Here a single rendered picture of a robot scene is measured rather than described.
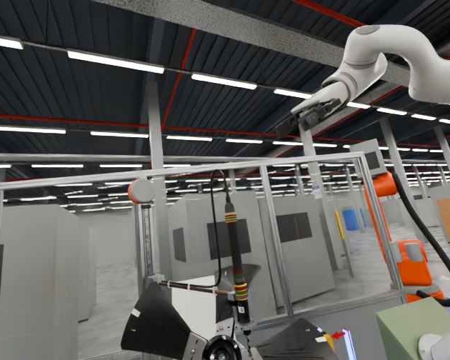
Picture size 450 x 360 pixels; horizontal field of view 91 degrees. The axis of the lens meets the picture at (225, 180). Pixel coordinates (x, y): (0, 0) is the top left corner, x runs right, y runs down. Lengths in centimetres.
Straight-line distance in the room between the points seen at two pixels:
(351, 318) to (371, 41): 166
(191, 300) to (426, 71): 115
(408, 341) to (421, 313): 17
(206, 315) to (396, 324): 78
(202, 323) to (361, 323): 117
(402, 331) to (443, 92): 89
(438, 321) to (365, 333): 72
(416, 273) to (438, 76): 406
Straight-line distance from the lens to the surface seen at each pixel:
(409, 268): 458
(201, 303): 119
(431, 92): 69
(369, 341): 204
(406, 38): 65
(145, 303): 95
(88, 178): 169
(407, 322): 128
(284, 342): 94
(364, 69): 67
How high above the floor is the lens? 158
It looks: 13 degrees up
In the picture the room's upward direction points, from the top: 8 degrees counter-clockwise
